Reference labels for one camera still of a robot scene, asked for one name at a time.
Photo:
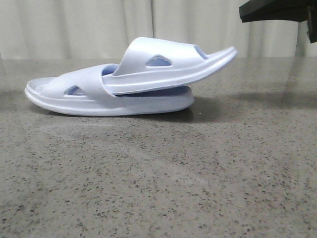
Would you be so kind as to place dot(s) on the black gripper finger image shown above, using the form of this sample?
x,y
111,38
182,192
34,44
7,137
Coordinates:
x,y
292,10

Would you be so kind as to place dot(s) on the light blue slipper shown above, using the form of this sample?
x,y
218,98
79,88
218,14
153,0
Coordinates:
x,y
153,64
83,93

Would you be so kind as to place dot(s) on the beige background curtain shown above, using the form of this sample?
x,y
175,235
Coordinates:
x,y
103,29

